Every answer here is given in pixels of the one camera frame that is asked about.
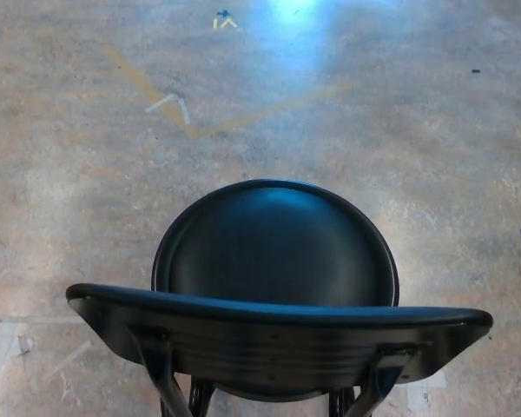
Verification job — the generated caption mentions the tan floor tape line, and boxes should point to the tan floor tape line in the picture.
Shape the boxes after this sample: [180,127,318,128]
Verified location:
[195,81,353,140]
[101,44,200,140]

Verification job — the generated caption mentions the long faint white tape line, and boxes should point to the long faint white tape line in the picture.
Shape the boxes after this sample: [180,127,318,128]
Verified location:
[0,316,86,325]

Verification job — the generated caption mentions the thin worn white tape strip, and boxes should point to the thin worn white tape strip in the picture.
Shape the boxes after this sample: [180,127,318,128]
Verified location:
[43,339,93,381]

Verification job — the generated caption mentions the wide worn white tape patch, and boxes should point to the wide worn white tape patch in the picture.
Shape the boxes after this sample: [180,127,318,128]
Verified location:
[0,321,32,380]

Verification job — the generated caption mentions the pale grey tape patch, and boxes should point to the pale grey tape patch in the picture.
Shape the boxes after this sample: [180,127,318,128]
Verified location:
[406,371,448,407]

